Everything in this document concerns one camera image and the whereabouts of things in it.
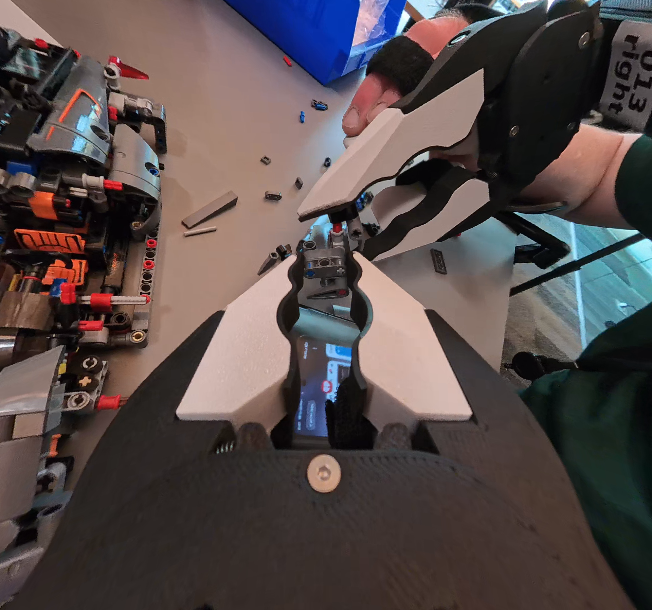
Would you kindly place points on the black armrest pad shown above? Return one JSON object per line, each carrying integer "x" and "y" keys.
{"x": 540, "y": 238}

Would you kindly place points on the dark grey lego plate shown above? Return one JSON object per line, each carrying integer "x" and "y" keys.
{"x": 438, "y": 262}

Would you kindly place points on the smartphone with lit screen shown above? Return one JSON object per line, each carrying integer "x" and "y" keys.
{"x": 316, "y": 396}

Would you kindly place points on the person's right hand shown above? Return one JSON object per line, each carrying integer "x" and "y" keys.
{"x": 364, "y": 105}

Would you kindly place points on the grey lego wedge panel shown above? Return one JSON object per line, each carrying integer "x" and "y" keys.
{"x": 211, "y": 210}

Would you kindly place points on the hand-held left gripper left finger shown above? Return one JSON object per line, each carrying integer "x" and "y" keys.
{"x": 239, "y": 365}

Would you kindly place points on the scattered loose lego pieces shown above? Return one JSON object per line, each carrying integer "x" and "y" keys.
{"x": 273, "y": 195}

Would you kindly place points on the black lego piece red pin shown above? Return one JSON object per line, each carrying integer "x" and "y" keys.
{"x": 356, "y": 231}

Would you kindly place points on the small lego beam assembly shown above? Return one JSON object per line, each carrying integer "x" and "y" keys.
{"x": 326, "y": 263}

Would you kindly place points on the light grey lego axle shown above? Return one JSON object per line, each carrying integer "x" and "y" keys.
{"x": 199, "y": 231}

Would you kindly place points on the grey and black lego car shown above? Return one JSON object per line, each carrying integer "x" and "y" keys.
{"x": 76, "y": 125}

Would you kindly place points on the person's right forearm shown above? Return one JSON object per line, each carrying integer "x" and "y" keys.
{"x": 580, "y": 171}

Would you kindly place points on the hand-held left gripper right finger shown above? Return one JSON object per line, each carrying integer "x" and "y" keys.
{"x": 412, "y": 365}

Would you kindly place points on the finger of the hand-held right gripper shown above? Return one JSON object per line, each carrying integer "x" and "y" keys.
{"x": 397, "y": 146}
{"x": 448, "y": 212}

